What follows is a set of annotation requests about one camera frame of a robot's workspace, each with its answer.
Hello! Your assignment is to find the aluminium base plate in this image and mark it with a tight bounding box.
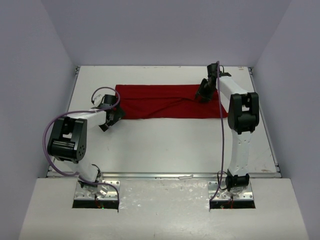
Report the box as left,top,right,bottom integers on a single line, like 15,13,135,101
207,179,254,202
74,179,121,201

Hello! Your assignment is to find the left side table rail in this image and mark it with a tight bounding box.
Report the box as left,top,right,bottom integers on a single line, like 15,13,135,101
48,66,81,173

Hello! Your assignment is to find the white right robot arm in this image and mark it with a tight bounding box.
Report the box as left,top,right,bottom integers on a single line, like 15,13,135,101
195,61,260,192

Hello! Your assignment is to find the red t shirt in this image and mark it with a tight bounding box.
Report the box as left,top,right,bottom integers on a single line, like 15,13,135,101
115,84,228,120

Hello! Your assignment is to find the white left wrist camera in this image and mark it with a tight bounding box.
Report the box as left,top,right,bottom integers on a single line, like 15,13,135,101
92,94,103,107

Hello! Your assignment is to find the black looped cable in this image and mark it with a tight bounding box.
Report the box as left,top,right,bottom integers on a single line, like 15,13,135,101
216,170,230,193

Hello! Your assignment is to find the right aluminium base plate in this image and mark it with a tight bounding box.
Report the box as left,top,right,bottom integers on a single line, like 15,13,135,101
207,179,254,202

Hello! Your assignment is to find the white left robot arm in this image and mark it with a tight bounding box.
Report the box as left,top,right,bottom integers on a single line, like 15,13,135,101
47,94,125,191

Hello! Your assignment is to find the left aluminium base plate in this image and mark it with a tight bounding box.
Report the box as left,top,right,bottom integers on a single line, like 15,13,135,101
74,179,121,201

